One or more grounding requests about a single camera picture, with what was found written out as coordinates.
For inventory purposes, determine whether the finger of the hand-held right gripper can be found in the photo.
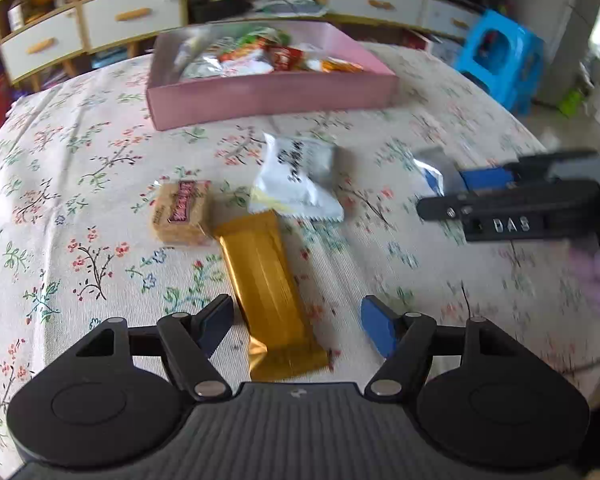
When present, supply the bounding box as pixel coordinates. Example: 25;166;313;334
457;148;600;194
415;191;469;221

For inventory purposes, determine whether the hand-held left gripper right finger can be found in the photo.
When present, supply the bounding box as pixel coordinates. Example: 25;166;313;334
360;295;524;402

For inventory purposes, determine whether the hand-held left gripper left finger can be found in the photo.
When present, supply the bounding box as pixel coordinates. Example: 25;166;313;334
75;293;235;402

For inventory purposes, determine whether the silver and blue snack packet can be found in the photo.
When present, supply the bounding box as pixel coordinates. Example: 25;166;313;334
411;147;469;196

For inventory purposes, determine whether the gold snack packet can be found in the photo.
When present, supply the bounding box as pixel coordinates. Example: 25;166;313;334
212;210;330;382

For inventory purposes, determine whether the pink cardboard box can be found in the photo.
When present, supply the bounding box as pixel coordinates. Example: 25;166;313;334
146;21;400;131

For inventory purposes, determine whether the pile of mixed snack packets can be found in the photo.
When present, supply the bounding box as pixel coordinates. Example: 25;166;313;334
177;24;366;80

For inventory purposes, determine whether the brown cracker packet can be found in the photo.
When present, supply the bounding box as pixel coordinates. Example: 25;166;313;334
149;178;214;247

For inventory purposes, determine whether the small green object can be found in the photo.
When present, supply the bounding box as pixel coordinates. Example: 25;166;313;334
559;87;584;114

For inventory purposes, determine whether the blue plastic stool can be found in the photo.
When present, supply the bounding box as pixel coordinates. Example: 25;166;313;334
452;8;546;115

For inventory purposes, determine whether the white packet with black print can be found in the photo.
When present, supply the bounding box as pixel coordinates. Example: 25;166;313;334
249;132;345;222

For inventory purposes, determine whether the grey appliance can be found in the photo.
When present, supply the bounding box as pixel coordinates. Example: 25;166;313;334
534;0;600;107

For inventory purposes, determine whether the floral cloth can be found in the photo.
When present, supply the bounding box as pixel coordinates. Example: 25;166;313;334
0;42;600;480

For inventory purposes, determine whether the wooden cabinet with grey drawers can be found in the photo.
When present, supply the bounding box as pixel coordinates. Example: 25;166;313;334
0;0;487;92

